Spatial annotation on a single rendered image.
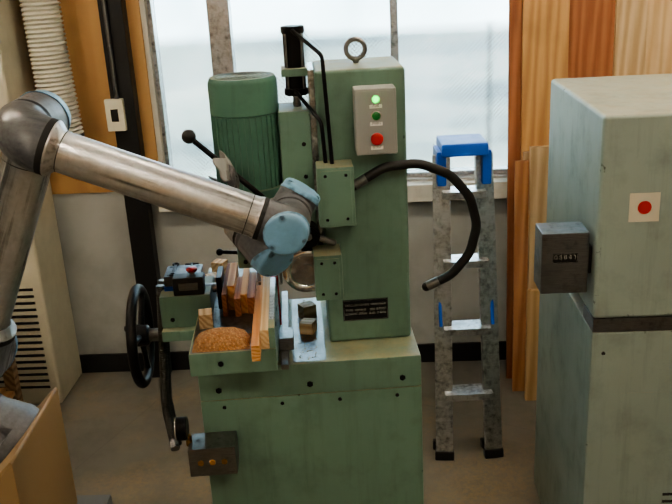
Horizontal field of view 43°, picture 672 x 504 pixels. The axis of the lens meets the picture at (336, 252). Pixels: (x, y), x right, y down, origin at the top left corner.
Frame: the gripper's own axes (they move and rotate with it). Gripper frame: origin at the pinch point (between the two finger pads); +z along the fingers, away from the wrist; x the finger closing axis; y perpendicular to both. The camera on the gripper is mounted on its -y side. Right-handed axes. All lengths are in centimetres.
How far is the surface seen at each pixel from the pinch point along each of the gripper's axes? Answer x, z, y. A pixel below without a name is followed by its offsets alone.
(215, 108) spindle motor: -14.1, 9.4, 0.9
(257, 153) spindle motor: -11.2, -1.8, -8.9
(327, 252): -2.4, -26.9, -23.6
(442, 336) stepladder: 19, -15, -125
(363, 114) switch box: -35.4, -18.0, -13.8
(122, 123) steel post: 39, 128, -69
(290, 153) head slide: -15.8, -5.5, -14.7
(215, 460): 56, -41, -20
